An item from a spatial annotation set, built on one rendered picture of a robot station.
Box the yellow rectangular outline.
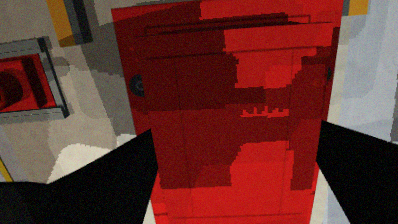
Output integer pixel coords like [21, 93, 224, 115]
[0, 159, 13, 182]

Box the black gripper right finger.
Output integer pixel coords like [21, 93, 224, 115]
[316, 120, 398, 224]

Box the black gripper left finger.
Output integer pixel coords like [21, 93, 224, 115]
[0, 129, 158, 224]

